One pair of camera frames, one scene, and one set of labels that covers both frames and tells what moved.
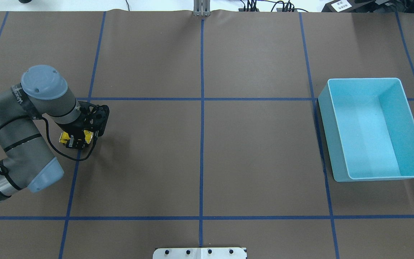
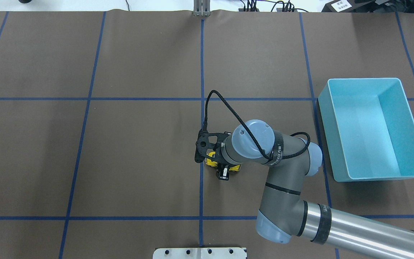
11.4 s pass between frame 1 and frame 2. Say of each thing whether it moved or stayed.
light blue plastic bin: stayed
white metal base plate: stayed
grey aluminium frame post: stayed
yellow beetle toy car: moved
